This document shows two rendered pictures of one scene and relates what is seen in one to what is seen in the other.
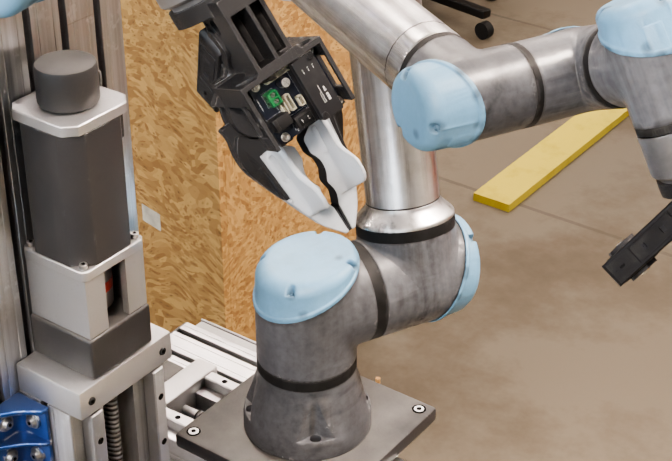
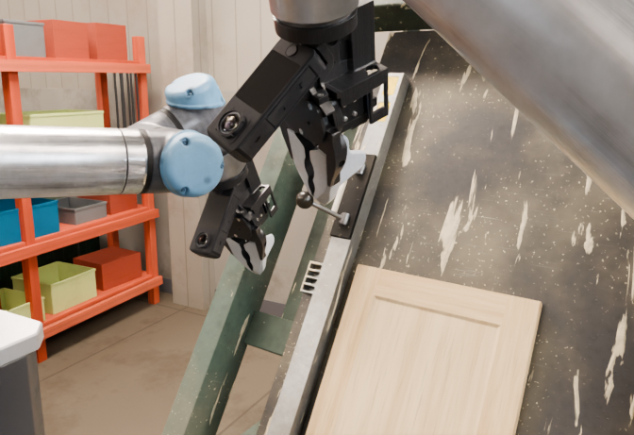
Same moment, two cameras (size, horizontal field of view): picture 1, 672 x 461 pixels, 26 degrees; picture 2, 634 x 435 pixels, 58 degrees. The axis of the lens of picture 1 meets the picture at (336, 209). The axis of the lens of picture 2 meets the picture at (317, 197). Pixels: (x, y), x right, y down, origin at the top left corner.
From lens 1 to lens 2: 1.27 m
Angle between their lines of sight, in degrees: 90
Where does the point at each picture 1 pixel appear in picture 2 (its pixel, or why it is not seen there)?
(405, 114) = (192, 172)
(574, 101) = not seen: hidden behind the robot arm
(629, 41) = (216, 98)
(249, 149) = (341, 142)
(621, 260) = (219, 240)
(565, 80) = not seen: hidden behind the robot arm
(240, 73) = (333, 79)
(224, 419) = not seen: outside the picture
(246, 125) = (338, 124)
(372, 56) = (106, 164)
